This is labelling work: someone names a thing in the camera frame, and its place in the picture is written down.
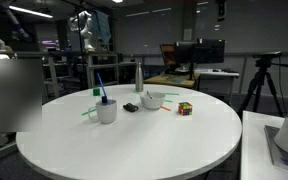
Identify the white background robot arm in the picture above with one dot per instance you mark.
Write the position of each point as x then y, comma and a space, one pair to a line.
86, 31

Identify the stainless steel bottle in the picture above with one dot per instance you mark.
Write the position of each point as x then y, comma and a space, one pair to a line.
139, 78

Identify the white mug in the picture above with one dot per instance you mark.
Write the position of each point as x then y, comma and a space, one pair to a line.
106, 113

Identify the metal spoon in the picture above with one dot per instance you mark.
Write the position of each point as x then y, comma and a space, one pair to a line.
149, 95

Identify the green straw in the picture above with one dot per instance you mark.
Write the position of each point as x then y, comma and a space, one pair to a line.
172, 94
134, 92
88, 112
168, 100

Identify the white bowl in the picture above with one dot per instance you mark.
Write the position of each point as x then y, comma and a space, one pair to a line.
153, 102

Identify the small black object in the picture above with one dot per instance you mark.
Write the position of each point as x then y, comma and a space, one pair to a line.
130, 107

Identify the wooden desk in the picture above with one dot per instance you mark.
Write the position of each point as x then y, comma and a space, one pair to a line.
170, 80

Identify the orange straw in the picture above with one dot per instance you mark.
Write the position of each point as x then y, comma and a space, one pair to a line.
166, 108

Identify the monitor with orange screen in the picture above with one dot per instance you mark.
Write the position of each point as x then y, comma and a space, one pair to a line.
167, 55

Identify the Rubik's cube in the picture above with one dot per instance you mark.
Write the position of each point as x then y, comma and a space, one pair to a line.
185, 109

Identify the small green cube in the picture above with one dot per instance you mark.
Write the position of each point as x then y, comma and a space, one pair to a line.
96, 92

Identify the black monitor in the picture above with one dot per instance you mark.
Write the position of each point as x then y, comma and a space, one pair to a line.
209, 50
184, 51

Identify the white desk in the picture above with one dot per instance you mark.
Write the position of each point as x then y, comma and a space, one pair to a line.
217, 75

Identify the blue cloth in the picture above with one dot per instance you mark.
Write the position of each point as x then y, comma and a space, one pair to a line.
102, 26

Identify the long ceiling light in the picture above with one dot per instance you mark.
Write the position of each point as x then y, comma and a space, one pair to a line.
27, 11

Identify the metal frame shelf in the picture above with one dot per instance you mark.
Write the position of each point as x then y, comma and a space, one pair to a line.
102, 66

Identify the black camera tripod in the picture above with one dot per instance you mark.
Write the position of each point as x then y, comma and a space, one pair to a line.
259, 83

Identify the black camera on tripod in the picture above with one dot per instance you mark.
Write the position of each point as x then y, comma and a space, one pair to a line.
267, 54

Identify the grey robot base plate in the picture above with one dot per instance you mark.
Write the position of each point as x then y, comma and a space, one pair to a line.
277, 156

